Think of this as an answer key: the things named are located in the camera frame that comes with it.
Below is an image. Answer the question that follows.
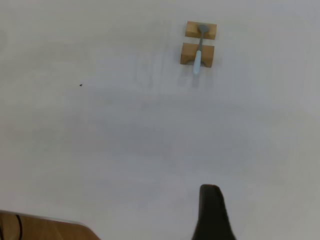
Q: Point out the arched wooden block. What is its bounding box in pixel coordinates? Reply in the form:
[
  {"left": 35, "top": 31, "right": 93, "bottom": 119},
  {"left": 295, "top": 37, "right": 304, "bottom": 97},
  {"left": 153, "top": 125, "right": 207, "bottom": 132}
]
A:
[{"left": 180, "top": 42, "right": 216, "bottom": 68}]

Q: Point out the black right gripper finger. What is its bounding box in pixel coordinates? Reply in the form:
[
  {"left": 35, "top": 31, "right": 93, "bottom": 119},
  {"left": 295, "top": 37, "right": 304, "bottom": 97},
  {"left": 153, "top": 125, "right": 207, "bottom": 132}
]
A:
[{"left": 191, "top": 184, "right": 237, "bottom": 240}]

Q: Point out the thin black cable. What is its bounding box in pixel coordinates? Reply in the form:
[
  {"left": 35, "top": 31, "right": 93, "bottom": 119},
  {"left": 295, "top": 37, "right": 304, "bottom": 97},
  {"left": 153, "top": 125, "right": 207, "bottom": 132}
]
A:
[{"left": 14, "top": 214, "right": 24, "bottom": 240}]

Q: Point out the flat wooden block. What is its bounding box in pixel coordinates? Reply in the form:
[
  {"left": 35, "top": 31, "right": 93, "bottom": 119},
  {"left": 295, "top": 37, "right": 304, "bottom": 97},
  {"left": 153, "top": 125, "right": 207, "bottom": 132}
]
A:
[{"left": 184, "top": 21, "right": 218, "bottom": 40}]

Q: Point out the grey spoon with pale-blue handle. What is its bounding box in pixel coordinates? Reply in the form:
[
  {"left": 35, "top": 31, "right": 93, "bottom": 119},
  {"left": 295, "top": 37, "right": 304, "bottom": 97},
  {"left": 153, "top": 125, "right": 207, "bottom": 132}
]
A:
[{"left": 192, "top": 23, "right": 211, "bottom": 75}]

